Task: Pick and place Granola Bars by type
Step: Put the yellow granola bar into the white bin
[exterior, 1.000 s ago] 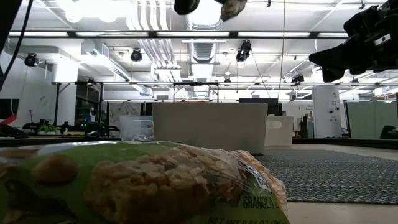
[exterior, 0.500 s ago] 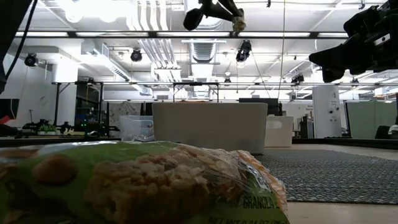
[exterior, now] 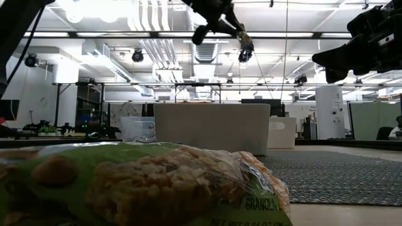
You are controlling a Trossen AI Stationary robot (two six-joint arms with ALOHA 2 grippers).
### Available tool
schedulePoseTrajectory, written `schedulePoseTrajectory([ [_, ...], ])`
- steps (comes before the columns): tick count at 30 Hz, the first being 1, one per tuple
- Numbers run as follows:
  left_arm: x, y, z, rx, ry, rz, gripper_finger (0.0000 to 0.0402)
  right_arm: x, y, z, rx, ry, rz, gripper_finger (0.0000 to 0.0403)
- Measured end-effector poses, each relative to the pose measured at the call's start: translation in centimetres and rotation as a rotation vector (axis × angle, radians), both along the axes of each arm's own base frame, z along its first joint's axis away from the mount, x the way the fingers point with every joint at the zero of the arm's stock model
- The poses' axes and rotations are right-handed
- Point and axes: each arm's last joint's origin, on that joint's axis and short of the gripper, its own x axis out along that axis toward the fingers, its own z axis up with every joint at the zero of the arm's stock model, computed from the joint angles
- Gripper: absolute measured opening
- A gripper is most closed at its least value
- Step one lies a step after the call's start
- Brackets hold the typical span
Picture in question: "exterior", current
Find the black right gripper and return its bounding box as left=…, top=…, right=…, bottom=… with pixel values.
left=312, top=0, right=402, bottom=83

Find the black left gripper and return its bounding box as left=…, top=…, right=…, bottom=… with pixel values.
left=182, top=0, right=245, bottom=46

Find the green oat granola bar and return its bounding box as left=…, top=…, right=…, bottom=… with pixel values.
left=0, top=141, right=293, bottom=226

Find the white pillar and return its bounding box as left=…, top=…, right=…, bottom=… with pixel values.
left=315, top=86, right=346, bottom=139

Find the black monitor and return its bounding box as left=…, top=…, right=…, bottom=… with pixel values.
left=241, top=99, right=283, bottom=117

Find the black office chair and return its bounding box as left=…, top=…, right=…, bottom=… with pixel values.
left=376, top=126, right=393, bottom=141

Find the person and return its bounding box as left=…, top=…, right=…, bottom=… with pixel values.
left=388, top=115, right=402, bottom=141

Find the white plastic bin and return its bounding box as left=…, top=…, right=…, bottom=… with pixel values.
left=267, top=116, right=297, bottom=149

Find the grey plastic bin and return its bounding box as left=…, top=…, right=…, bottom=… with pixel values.
left=153, top=102, right=271, bottom=157

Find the grey draped cover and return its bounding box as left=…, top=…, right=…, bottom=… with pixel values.
left=109, top=102, right=147, bottom=132

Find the clear plastic bin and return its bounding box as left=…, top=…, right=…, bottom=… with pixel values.
left=121, top=116, right=157, bottom=143

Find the small green tray plant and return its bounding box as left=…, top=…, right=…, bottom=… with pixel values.
left=37, top=125, right=61, bottom=136

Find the black flat screen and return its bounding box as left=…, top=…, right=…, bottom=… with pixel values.
left=0, top=99, right=20, bottom=122

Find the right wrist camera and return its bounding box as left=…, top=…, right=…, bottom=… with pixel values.
left=347, top=3, right=390, bottom=38

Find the green partition wall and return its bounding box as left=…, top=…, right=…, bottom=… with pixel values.
left=349, top=100, right=402, bottom=141

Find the black aluminium table frame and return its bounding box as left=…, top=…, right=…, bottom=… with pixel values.
left=0, top=137, right=402, bottom=152

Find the white rectangular air duct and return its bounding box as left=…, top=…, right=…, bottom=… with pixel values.
left=81, top=43, right=155, bottom=97

